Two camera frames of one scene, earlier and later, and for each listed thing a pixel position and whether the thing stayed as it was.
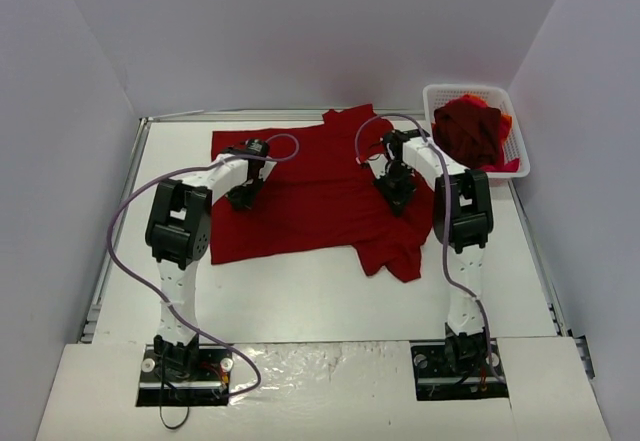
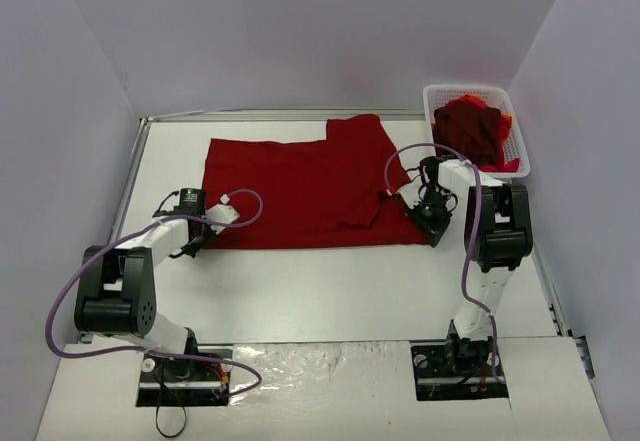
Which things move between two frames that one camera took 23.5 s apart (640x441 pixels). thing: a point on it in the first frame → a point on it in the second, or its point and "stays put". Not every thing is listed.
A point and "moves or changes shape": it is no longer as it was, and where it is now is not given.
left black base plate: x=211 y=386 stays put
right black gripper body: x=396 y=187 → x=432 y=219
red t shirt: x=318 y=197 moves or changes shape
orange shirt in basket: x=503 y=164 stays put
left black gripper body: x=240 y=196 → x=198 y=240
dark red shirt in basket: x=468 y=132 stays put
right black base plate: x=436 y=380 stays put
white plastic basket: x=437 y=94 stays put
